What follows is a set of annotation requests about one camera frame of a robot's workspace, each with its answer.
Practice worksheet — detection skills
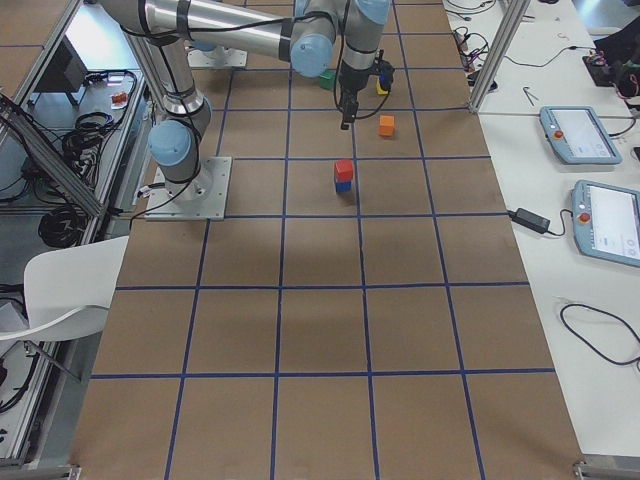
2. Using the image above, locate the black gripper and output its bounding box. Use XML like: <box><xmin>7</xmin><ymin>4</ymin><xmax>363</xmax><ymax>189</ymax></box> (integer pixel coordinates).
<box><xmin>338</xmin><ymin>64</ymin><xmax>375</xmax><ymax>131</ymax></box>

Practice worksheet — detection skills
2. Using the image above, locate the red wooden block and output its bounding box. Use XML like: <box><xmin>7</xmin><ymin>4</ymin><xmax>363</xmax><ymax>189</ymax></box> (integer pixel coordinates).
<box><xmin>334</xmin><ymin>159</ymin><xmax>354</xmax><ymax>183</ymax></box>

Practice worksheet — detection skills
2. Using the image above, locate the green wooden block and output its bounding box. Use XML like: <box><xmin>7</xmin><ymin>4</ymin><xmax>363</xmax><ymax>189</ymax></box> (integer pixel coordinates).
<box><xmin>318</xmin><ymin>69</ymin><xmax>336</xmax><ymax>90</ymax></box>

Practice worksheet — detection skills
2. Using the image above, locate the yellow wooden block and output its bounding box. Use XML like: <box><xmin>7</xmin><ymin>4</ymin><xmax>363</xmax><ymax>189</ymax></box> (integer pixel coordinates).
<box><xmin>376</xmin><ymin>82</ymin><xmax>390</xmax><ymax>96</ymax></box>

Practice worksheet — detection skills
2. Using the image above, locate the orange wooden block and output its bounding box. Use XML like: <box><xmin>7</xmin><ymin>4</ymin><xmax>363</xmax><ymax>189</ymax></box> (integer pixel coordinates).
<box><xmin>378</xmin><ymin>115</ymin><xmax>395</xmax><ymax>138</ymax></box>

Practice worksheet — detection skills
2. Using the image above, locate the blue wooden block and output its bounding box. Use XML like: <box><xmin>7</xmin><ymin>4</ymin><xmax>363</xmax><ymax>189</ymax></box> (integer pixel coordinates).
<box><xmin>334</xmin><ymin>178</ymin><xmax>353</xmax><ymax>194</ymax></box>

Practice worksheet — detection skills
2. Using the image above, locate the black power adapter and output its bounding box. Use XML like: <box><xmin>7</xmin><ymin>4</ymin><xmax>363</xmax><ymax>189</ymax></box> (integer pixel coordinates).
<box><xmin>508</xmin><ymin>208</ymin><xmax>550</xmax><ymax>234</ymax></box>

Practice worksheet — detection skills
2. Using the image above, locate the blue teach pendant far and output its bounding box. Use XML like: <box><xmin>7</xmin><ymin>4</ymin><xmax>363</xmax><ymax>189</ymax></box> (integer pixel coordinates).
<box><xmin>539</xmin><ymin>106</ymin><xmax>622</xmax><ymax>165</ymax></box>

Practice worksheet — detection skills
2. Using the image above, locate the blue teach pendant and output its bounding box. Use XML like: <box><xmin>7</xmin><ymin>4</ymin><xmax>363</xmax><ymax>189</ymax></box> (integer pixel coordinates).
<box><xmin>571</xmin><ymin>180</ymin><xmax>639</xmax><ymax>267</ymax></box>
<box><xmin>539</xmin><ymin>106</ymin><xmax>622</xmax><ymax>165</ymax></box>

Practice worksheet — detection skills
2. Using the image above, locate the orange snack packet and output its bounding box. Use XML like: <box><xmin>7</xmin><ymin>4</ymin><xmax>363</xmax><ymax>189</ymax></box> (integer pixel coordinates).
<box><xmin>111</xmin><ymin>92</ymin><xmax>128</xmax><ymax>110</ymax></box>

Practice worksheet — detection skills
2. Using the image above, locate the blue teach pendant near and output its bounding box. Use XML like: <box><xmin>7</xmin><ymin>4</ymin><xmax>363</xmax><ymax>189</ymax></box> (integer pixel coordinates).
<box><xmin>571</xmin><ymin>180</ymin><xmax>639</xmax><ymax>267</ymax></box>

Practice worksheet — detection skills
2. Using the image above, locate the white plastic chair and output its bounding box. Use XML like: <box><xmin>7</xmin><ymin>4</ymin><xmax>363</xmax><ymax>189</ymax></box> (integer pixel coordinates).
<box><xmin>1</xmin><ymin>236</ymin><xmax>129</xmax><ymax>342</ymax></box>

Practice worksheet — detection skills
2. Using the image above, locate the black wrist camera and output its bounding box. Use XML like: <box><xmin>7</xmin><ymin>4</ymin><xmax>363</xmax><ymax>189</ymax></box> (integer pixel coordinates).
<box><xmin>376</xmin><ymin>59</ymin><xmax>395</xmax><ymax>91</ymax></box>

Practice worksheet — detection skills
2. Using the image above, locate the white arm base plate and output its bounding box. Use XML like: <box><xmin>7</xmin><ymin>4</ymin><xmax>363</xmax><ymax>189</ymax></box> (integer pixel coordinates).
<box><xmin>144</xmin><ymin>157</ymin><xmax>233</xmax><ymax>221</ymax></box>
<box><xmin>188</xmin><ymin>46</ymin><xmax>248</xmax><ymax>70</ymax></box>

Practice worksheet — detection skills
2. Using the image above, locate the aluminium frame post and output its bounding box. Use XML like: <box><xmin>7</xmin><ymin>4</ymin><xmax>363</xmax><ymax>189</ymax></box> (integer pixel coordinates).
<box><xmin>468</xmin><ymin>0</ymin><xmax>530</xmax><ymax>113</ymax></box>

